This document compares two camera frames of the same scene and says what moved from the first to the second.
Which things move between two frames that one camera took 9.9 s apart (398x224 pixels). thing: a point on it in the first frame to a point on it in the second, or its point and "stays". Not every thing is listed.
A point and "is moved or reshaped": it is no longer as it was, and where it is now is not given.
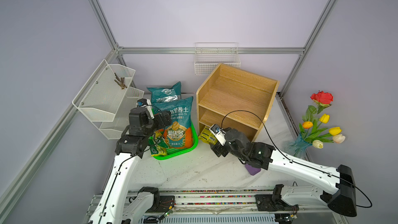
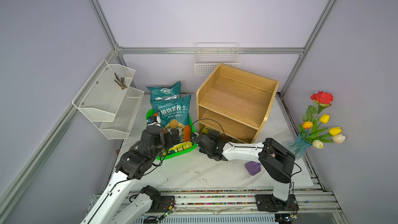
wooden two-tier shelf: x=235 y=98 stays
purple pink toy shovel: x=253 y=171 stays
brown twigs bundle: x=121 y=82 stays
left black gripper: x=167 y=117 to x=171 y=141
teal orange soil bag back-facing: x=159 y=95 stays
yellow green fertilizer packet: x=207 y=136 is moved or reshaped
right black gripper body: x=228 y=148 to x=215 y=138
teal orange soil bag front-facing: x=179 y=133 stays
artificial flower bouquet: x=310 y=129 stays
